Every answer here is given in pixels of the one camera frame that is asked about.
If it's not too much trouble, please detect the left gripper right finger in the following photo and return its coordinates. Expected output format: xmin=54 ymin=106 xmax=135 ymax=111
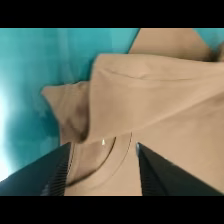
xmin=135 ymin=142 xmax=224 ymax=197

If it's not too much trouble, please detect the brown T-shirt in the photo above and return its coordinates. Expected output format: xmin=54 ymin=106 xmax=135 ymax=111
xmin=41 ymin=28 xmax=224 ymax=197

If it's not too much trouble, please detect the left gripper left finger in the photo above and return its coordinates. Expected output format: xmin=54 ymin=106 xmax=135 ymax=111
xmin=0 ymin=142 xmax=72 ymax=197

